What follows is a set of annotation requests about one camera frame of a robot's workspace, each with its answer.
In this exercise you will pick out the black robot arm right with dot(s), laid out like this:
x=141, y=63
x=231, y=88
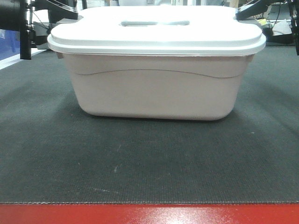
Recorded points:
x=255, y=7

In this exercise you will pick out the dark grey table mat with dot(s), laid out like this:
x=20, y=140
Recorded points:
x=53, y=152

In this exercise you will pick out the blue bin at left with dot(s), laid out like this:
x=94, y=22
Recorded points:
x=9, y=43

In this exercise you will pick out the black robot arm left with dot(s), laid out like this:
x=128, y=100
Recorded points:
x=16, y=15

